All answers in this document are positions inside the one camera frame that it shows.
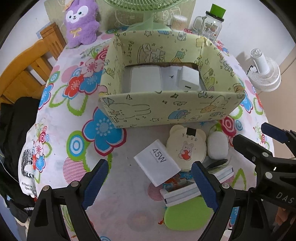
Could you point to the yellow cartoon print storage box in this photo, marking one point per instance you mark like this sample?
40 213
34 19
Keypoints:
161 106

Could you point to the purple plush toy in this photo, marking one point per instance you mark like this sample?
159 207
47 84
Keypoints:
79 23

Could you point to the green rounded case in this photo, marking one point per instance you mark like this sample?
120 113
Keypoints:
185 215

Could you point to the large white rectangular box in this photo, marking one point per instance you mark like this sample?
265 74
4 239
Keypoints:
143 78

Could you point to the white printed cloth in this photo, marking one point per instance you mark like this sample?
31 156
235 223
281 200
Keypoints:
27 169

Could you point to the black jacket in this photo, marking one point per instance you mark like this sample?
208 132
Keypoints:
16 129

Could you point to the cotton swab jar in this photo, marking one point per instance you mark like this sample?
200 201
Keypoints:
179 23

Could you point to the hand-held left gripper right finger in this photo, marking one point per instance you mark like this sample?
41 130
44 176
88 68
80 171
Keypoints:
203 183

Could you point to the small white box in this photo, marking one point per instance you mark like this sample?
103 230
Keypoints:
189 78

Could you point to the wooden chair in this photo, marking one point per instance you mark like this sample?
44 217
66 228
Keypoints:
27 60

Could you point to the floral tablecloth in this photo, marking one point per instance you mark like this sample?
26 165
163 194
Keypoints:
69 115

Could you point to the person's right hand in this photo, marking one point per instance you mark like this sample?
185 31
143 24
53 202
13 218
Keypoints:
285 216

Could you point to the white desk fan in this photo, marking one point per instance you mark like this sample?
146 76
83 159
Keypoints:
270 76

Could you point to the cream bear-shaped case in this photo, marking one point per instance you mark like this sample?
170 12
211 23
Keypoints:
185 150

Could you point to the green table fan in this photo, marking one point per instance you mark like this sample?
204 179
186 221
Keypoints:
148 20

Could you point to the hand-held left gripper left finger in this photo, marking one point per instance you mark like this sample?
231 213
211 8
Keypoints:
96 183

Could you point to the white charger box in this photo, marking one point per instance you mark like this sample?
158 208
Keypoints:
157 162

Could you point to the black bag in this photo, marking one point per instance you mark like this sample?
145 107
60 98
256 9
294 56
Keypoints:
19 212

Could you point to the flat white box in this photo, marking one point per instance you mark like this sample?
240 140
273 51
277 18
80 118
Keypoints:
170 77

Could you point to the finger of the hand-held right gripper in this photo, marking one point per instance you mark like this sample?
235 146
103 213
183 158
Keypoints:
249 146
275 132

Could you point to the white oval case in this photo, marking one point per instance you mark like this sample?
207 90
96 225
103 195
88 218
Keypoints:
216 146

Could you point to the glass mug jar green lid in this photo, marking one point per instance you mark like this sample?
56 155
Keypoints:
211 27

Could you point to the cartoon picture box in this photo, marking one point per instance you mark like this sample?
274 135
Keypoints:
178 192

